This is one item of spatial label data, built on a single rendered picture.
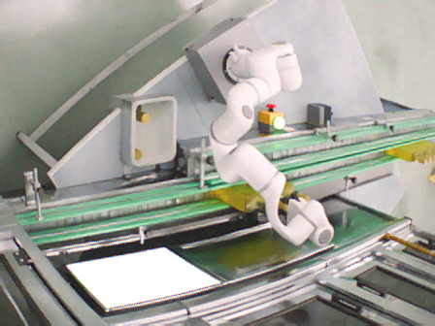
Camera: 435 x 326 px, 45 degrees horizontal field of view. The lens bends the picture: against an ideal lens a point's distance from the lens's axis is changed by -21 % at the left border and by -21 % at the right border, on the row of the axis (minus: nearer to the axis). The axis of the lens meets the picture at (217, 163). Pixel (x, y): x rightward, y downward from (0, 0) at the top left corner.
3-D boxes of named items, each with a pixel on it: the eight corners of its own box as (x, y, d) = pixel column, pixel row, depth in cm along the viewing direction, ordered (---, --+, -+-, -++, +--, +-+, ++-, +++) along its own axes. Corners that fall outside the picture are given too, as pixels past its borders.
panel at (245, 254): (62, 271, 182) (107, 318, 156) (60, 263, 181) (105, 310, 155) (274, 224, 234) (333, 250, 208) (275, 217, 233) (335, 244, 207)
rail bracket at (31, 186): (20, 203, 188) (39, 225, 170) (16, 156, 183) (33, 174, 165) (31, 201, 190) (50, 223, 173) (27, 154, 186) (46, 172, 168)
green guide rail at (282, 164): (197, 178, 219) (211, 184, 213) (197, 175, 219) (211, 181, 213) (435, 129, 319) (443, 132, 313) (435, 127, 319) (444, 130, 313)
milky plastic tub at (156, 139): (120, 161, 214) (132, 168, 208) (121, 98, 208) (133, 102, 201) (162, 154, 224) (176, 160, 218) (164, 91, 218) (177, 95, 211)
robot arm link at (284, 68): (259, 89, 208) (289, 96, 195) (250, 54, 203) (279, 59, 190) (281, 81, 212) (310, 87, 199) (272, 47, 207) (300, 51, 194)
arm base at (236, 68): (215, 57, 214) (240, 61, 202) (238, 37, 217) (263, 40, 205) (238, 88, 222) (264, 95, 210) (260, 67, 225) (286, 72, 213)
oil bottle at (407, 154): (386, 154, 288) (422, 168, 266) (387, 144, 286) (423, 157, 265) (392, 152, 291) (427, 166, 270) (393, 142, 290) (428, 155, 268)
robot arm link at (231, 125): (229, 92, 193) (195, 110, 185) (251, 72, 182) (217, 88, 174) (256, 129, 193) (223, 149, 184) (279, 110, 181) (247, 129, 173)
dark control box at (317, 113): (306, 121, 263) (319, 125, 257) (306, 103, 261) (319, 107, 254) (318, 119, 268) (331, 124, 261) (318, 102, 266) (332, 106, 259)
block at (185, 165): (175, 173, 222) (185, 178, 216) (175, 146, 219) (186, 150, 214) (183, 171, 224) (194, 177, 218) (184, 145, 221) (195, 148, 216)
